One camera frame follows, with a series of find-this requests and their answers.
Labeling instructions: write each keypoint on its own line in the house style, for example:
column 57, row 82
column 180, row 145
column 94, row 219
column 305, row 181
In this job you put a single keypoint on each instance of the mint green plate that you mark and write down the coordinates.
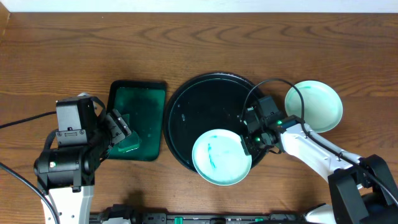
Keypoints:
column 323, row 108
column 221, row 158

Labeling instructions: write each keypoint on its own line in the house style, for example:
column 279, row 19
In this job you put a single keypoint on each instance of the round black tray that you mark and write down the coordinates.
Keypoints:
column 206, row 102

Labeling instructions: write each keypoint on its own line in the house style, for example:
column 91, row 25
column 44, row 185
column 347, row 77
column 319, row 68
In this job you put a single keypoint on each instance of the black rectangular sponge tray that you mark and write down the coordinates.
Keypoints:
column 145, row 103

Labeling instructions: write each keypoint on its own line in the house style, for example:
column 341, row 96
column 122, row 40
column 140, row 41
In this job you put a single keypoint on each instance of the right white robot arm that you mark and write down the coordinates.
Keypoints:
column 362, row 189

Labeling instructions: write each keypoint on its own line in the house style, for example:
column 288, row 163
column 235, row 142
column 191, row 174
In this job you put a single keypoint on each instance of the green sponge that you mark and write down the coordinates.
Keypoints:
column 131, row 142

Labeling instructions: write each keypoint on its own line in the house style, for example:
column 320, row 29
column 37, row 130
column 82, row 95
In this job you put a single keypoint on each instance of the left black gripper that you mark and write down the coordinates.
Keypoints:
column 118, row 127

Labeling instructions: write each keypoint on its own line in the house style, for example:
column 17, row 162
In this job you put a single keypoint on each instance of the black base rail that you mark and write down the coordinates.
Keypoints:
column 128, row 214

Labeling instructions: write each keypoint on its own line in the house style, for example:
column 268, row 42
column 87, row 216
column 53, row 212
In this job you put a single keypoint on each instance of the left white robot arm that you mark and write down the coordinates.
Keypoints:
column 63, row 205

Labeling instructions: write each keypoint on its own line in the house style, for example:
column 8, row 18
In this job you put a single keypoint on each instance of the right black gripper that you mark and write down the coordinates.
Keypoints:
column 249, row 148

